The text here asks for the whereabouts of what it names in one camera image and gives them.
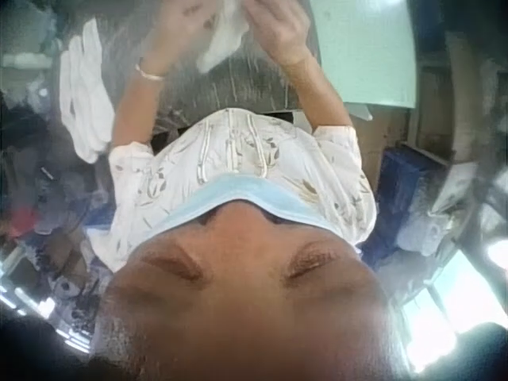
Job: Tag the pale green board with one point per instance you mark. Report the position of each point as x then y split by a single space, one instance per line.
363 51

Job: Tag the blue crate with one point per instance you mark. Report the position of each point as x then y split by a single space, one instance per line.
399 174

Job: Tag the pile of white cloths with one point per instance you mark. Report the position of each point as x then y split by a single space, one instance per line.
85 95

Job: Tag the person's right hand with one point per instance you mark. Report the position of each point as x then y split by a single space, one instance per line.
282 29

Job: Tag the white cloth piece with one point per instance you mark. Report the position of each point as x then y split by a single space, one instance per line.
224 33

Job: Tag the cardboard box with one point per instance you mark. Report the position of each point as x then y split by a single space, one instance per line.
383 135

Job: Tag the person's left hand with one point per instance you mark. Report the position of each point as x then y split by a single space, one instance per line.
180 31

